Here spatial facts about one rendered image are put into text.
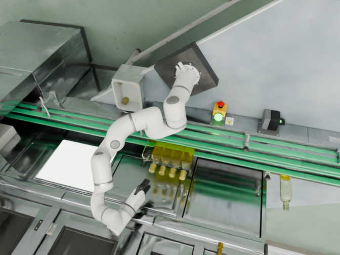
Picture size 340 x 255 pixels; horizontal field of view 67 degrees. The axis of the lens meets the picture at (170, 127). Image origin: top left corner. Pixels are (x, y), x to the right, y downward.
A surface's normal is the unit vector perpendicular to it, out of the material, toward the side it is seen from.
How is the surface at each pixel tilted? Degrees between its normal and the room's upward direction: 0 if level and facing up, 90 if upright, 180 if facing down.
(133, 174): 90
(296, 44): 0
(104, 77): 90
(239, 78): 0
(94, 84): 90
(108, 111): 90
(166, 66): 1
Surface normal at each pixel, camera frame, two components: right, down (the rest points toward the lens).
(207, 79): -0.27, 0.71
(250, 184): -0.02, -0.69
